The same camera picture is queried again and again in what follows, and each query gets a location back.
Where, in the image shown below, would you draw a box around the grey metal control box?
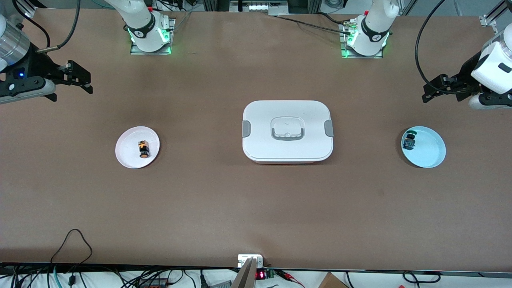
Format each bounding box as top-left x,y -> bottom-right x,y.
230,0 -> 289,16

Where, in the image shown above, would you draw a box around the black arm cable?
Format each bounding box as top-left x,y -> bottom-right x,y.
414,0 -> 470,96
12,0 -> 82,53

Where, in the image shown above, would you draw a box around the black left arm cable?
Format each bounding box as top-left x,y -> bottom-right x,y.
414,0 -> 470,96

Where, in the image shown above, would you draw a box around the thin black looped cable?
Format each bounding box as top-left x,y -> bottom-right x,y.
50,229 -> 93,264

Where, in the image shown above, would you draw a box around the grey aluminium profile beam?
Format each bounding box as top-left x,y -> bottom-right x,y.
230,258 -> 256,288

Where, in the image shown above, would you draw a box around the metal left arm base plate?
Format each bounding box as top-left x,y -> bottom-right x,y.
340,22 -> 384,59

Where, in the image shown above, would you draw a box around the red clip lead wires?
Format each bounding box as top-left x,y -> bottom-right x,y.
276,270 -> 305,288

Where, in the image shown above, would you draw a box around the light blue round plate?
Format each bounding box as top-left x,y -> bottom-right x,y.
401,126 -> 446,168

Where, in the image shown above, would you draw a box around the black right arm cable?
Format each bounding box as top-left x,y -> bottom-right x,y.
12,0 -> 82,53

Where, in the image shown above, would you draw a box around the small white mount block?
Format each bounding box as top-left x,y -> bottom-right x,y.
238,254 -> 264,268

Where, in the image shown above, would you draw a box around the black cable across table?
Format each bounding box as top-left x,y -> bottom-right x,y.
269,12 -> 352,36

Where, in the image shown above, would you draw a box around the pink round plate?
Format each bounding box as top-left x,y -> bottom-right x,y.
115,126 -> 160,169

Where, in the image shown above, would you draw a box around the green push button switch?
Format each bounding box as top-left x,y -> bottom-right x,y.
402,130 -> 417,151

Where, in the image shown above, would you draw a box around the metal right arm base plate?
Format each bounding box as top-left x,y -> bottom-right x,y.
130,18 -> 176,55

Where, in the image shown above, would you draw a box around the brown cardboard box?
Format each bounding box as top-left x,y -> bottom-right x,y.
318,272 -> 348,288

